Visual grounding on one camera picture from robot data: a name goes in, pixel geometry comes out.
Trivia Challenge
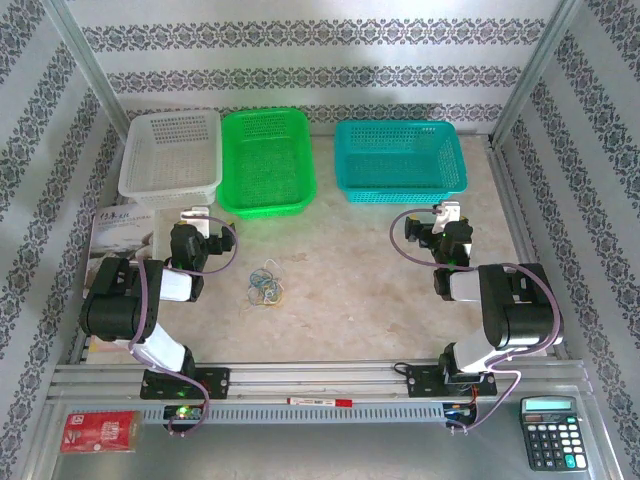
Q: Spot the teal plastic basket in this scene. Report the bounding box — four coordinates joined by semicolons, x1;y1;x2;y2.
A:
333;118;470;205

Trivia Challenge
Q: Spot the aluminium frame post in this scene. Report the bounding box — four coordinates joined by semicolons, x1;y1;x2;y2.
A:
39;0;144;149
488;0;586;149

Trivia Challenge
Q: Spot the pile of rubber bands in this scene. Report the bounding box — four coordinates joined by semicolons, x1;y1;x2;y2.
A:
249;279;285;307

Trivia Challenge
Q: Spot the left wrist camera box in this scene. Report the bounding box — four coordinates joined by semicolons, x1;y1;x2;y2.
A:
179;206;211;237

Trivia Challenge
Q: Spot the red white marker pen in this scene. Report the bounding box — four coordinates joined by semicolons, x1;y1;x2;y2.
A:
286;396;353;407

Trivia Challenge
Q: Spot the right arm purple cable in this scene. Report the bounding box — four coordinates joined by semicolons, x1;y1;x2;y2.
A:
389;207;566;436

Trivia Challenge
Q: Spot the aluminium side rail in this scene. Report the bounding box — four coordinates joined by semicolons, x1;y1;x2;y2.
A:
487;134;571;359

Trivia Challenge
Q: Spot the grey slotted cable duct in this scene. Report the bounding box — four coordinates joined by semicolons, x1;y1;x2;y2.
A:
137;403;446;426

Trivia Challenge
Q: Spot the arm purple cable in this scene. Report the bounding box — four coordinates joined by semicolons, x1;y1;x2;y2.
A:
128;215;240;439
389;207;566;436

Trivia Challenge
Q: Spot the green plastic basket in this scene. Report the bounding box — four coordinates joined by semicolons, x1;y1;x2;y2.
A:
215;108;319;221

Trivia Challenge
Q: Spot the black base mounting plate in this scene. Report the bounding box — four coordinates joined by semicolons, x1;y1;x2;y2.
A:
405;364;499;399
139;367;232;401

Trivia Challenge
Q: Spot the red packet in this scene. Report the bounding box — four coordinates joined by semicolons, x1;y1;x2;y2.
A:
59;410;144;455

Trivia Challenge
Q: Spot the blue cable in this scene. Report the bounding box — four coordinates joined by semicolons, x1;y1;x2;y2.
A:
249;269;281;296

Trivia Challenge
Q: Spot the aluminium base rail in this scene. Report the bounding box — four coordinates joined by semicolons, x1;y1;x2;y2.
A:
49;357;591;401

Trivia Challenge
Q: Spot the circuit board with green light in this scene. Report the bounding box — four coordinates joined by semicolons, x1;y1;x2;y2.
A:
164;404;207;422

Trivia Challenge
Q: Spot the circuit board with wires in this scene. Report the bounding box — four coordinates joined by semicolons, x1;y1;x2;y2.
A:
443;402;479;421

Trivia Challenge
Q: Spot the book with photo cover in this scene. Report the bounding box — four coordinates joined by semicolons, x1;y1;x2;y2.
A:
87;202;164;301

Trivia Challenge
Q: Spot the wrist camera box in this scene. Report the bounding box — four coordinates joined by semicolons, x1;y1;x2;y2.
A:
179;206;211;237
433;200;462;234

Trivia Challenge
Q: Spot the white plastic basket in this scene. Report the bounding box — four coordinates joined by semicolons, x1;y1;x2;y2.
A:
118;109;224;210

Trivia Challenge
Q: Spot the yellow green cable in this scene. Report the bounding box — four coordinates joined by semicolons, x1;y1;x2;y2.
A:
247;284;287;309
243;277;281;307

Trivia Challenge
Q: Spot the black calculator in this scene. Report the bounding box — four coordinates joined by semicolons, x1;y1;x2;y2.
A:
519;395;589;472

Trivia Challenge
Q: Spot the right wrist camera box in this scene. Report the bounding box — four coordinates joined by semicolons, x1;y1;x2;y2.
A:
433;200;462;234

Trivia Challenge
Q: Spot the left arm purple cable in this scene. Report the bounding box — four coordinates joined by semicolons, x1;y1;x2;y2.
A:
128;215;240;439

